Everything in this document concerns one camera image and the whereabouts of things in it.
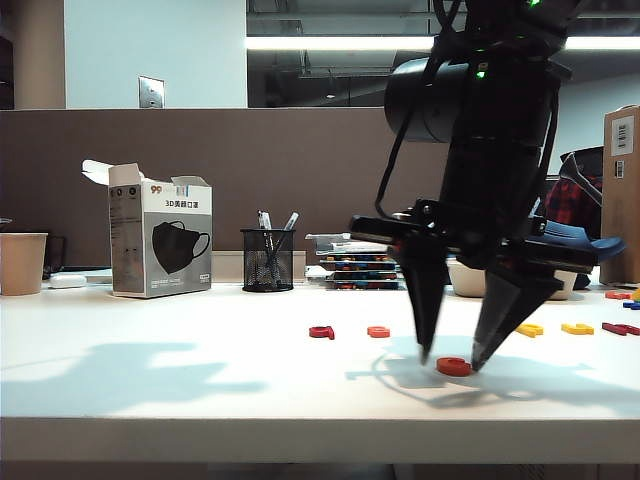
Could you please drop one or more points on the grey face mask box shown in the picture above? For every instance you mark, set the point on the grey face mask box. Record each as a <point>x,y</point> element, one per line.
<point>165,240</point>

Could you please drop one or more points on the black mesh pen holder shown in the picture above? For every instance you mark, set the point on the black mesh pen holder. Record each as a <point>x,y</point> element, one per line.
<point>267,270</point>

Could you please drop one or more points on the orange letter o magnet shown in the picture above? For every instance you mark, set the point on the orange letter o magnet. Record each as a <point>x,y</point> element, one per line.
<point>375,332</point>

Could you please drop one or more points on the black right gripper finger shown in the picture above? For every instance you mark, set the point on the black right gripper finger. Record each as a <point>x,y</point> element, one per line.
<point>427,295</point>
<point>505,310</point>

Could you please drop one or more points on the white earbuds case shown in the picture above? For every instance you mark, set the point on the white earbuds case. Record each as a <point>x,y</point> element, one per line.
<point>67,282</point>

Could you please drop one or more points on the white flat pad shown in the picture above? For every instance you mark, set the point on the white flat pad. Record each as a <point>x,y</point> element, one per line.
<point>100,276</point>

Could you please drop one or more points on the metal wall switch plate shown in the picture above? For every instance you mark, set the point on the metal wall switch plate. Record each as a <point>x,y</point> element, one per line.
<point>151,93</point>

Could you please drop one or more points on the letter magnet blister pack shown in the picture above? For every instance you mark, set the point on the letter magnet blister pack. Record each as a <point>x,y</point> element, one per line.
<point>364,277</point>
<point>362,268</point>
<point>357,260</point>
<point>365,286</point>

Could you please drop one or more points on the orange letter c magnet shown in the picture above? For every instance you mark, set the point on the orange letter c magnet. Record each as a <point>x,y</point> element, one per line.
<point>452,367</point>

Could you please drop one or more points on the red plaid shirt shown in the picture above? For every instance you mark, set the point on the red plaid shirt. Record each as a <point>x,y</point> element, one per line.
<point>567,205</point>

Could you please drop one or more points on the silver black pen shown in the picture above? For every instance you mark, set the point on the silver black pen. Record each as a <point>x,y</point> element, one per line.
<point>264,220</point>
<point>291,221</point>

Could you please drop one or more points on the beige pulp food container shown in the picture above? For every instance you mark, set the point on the beige pulp food container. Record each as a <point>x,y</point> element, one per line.
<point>467,282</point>

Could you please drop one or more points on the yellow letter u magnet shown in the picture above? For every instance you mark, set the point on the yellow letter u magnet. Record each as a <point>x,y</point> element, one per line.
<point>572,329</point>

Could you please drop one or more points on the brown cardboard box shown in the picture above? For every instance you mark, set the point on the brown cardboard box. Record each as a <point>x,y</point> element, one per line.
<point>620,225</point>

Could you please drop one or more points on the red letter a magnet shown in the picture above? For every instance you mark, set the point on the red letter a magnet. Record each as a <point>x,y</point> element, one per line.
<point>320,332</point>

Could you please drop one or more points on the blue spare letter magnet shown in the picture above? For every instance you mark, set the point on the blue spare letter magnet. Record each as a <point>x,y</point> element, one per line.
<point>631,305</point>

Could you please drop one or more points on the navy blue slipper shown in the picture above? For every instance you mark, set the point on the navy blue slipper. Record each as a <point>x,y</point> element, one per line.
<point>595,245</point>

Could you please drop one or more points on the yellow letter p magnet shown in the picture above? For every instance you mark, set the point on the yellow letter p magnet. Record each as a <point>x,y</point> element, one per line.
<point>530,330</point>

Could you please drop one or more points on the orange spare letter magnet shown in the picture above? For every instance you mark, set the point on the orange spare letter magnet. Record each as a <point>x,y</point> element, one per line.
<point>616,295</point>

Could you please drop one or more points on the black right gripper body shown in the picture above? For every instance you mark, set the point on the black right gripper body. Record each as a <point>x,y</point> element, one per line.
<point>490,200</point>

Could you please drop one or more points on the brown paper cup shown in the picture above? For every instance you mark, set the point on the brown paper cup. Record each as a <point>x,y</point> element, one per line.
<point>22,265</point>

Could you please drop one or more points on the clear plastic box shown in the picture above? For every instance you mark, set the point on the clear plastic box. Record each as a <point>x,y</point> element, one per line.
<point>335,246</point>

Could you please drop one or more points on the brown desk divider panel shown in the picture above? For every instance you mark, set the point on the brown desk divider panel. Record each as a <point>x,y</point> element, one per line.
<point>250,165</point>

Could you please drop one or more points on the black office chair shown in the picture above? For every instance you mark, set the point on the black office chair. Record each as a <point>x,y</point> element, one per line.
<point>582,165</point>

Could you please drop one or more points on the white ceiling light strip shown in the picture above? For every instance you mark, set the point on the white ceiling light strip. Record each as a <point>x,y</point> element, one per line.
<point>340,43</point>

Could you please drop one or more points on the dark red letter magnet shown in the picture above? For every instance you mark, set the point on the dark red letter magnet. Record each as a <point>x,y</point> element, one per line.
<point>617,328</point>

